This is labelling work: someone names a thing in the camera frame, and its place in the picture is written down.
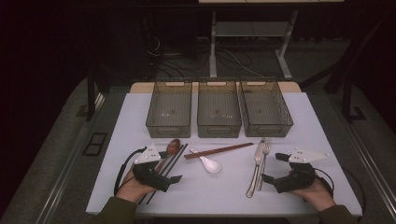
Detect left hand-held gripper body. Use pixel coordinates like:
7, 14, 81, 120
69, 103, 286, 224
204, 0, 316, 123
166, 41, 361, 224
132, 143, 172, 193

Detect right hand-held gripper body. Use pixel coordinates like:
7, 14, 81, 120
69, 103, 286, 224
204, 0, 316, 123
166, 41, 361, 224
273, 147, 331, 194

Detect brown wooden spoon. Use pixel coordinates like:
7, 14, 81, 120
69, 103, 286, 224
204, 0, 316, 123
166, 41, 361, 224
154, 138, 181, 175

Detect black chopstick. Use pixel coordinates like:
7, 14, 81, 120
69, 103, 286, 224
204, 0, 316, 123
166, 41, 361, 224
145, 143, 190, 205
137, 144, 186, 205

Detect metal fork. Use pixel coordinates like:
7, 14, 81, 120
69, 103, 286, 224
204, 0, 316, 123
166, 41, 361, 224
256, 137, 272, 192

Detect metal table knife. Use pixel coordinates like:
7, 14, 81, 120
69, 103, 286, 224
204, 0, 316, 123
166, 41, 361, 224
245, 138, 266, 199

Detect white ceramic spoon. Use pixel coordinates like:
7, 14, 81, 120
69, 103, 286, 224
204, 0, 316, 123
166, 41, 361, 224
189, 147, 222, 175

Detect transparent brown plastic bin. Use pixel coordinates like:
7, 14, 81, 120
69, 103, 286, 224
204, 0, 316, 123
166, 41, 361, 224
238, 77, 294, 138
196, 78, 243, 139
145, 78, 193, 139

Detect person's left hand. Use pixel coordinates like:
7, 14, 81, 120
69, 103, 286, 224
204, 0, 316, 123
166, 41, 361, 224
115, 167, 157, 203

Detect person's right hand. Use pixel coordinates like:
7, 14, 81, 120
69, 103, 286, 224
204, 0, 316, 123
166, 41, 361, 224
288, 176, 338, 213

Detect white table cover board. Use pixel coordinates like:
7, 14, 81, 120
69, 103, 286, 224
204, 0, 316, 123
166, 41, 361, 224
85, 92, 363, 217

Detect large black metal stand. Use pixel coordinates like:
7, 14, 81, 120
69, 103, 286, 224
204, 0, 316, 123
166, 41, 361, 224
299, 13, 369, 123

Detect thin black metal stand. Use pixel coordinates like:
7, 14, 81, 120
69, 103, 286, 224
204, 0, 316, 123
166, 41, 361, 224
86, 69, 98, 122

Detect white metal desk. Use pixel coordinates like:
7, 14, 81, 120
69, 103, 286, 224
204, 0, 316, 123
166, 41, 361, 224
198, 0, 345, 80

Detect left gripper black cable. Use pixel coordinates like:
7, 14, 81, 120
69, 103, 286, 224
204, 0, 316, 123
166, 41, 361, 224
113, 147, 148, 197

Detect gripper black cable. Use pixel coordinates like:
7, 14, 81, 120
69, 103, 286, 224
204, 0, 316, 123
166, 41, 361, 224
113, 147, 148, 197
312, 167, 368, 222

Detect black floor outlet frame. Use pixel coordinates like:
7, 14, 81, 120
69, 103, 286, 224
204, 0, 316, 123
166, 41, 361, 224
81, 132, 108, 157

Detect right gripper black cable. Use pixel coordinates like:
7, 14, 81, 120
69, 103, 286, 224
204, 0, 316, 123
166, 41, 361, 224
312, 167, 368, 222

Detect metal floor rail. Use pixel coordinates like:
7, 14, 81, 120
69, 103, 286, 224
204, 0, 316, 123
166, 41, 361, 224
34, 92, 106, 224
328, 94, 396, 214

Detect black floor cable bundle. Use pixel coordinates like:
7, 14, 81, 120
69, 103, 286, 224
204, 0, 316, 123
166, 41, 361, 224
145, 32, 265, 79

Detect white floor cable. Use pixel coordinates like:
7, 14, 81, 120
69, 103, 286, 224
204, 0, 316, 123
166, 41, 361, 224
222, 49, 265, 77

